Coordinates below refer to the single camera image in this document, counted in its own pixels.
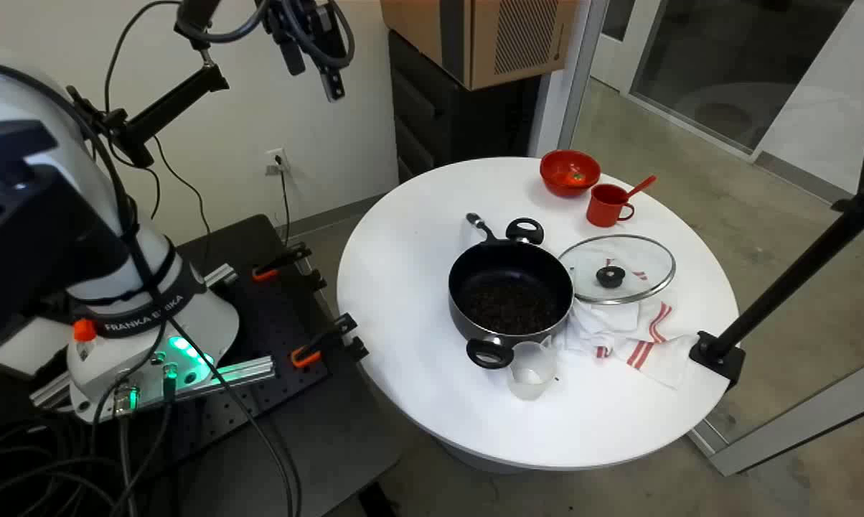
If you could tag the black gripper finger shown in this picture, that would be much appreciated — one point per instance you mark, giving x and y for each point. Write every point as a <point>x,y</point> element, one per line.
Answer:
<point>333,80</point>
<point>293,51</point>

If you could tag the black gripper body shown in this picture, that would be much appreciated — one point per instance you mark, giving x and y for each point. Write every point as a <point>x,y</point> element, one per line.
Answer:
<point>302,14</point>

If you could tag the black plastic serving spoon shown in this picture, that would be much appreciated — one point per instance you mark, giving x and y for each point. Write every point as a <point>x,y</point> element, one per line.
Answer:
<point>481,224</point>

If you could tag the glass lid with black knob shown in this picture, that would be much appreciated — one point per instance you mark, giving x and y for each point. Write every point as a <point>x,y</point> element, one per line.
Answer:
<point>609,277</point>

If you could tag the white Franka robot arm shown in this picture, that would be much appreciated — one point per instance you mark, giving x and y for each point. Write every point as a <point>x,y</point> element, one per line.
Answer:
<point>29,103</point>

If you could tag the red plastic spoon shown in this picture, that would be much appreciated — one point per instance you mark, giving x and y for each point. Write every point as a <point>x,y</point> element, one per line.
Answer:
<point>642,185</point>

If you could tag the red bowl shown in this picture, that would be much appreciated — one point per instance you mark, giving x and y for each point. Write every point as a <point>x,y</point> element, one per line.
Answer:
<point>570,172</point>

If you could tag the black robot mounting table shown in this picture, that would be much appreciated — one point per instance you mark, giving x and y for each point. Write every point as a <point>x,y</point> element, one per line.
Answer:
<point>259,326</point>

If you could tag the dark brown beans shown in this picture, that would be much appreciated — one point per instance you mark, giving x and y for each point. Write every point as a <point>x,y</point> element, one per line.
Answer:
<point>510,303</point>

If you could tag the red cup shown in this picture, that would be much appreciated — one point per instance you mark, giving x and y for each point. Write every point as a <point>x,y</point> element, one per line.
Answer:
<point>603,206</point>

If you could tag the orange round knob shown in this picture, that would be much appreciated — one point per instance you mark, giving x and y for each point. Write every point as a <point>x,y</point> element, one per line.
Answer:
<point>85,331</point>

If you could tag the clear glass measuring cup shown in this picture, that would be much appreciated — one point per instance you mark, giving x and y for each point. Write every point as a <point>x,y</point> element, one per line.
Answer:
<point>531,379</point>

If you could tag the grey floor door track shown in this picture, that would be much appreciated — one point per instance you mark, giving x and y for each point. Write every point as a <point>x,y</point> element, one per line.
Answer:
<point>806,410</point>

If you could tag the white wall outlet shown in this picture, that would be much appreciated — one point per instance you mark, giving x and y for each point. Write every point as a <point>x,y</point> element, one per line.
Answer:
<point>276,162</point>

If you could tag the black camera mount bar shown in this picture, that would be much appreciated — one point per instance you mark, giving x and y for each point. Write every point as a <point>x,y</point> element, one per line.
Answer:
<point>174,103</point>

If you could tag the grey door frame post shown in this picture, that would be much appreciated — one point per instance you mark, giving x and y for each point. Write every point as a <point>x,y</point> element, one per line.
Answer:
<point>563,74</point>

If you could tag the aluminium rail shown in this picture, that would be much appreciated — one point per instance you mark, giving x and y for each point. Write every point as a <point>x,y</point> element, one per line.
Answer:
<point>240,369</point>

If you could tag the black camera box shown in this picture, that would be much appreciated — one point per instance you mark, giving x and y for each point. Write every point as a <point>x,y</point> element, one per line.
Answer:
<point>29,248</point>

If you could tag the black camera stand pole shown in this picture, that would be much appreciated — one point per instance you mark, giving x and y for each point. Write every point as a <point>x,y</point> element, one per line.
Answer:
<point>785,287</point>

